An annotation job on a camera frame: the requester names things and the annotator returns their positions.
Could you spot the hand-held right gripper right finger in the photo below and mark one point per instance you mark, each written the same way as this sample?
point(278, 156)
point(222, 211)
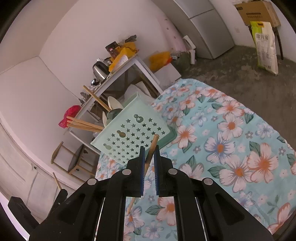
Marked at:
point(157, 171)

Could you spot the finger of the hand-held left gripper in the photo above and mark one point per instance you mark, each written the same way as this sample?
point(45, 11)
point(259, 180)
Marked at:
point(19, 207)
point(62, 195)

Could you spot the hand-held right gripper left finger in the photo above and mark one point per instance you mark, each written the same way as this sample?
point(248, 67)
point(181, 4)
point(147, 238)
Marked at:
point(142, 171)

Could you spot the green perforated utensil holder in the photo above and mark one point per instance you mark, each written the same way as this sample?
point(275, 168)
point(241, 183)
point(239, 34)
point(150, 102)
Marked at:
point(133, 106)

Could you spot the white panel door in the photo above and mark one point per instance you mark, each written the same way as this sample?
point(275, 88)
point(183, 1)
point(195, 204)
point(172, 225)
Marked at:
point(20, 171)

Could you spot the wooden chair dark seat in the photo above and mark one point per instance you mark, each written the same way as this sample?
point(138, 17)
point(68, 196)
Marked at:
point(74, 160)

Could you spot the floral tablecloth table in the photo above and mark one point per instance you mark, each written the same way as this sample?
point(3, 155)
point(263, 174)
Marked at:
point(231, 139)

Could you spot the red plastic bag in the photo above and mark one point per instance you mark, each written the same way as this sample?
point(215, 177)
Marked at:
point(70, 113)

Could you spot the long white table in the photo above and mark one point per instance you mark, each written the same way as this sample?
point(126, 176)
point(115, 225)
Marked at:
point(111, 81)

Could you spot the small black device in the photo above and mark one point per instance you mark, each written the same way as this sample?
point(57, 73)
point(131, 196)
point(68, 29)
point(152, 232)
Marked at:
point(94, 82)

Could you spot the steel electric kettle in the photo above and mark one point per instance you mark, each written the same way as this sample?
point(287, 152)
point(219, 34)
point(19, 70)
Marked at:
point(100, 70)

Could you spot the orange plastic bag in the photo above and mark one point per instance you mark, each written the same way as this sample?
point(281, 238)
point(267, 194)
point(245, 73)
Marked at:
point(159, 58)

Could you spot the yellow bag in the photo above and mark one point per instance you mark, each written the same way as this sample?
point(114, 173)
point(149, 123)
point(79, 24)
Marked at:
point(122, 58)

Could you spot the dark snack bag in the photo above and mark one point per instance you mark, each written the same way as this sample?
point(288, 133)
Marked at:
point(112, 47)

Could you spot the pink rolled mat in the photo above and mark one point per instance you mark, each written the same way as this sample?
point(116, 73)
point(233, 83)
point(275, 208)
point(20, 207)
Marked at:
point(171, 34)

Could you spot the grey refrigerator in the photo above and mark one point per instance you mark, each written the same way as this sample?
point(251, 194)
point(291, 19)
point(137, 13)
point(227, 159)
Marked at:
point(208, 30)

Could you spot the white printed sack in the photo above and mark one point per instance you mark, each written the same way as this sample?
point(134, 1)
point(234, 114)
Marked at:
point(266, 48)

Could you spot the large open cardboard box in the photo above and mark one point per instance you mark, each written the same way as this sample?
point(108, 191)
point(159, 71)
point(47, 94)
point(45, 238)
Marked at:
point(259, 12)

